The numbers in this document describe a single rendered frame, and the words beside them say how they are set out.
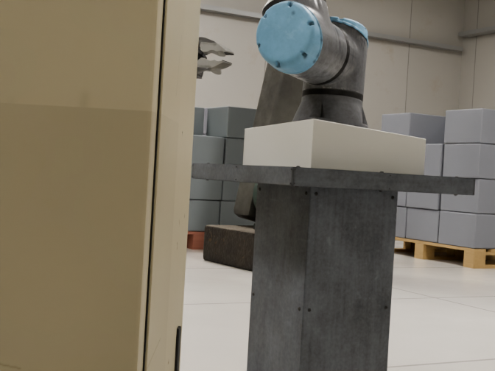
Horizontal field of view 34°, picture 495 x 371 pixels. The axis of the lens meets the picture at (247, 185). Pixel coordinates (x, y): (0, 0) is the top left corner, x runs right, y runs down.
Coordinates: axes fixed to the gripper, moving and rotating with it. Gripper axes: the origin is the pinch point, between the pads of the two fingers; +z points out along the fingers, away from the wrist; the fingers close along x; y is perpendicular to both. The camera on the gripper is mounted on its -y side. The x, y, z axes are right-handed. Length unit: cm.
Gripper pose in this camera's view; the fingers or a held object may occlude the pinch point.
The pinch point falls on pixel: (226, 57)
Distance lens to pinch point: 205.8
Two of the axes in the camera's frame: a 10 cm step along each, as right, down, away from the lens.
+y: 3.0, 2.8, 9.1
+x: -2.1, 9.5, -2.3
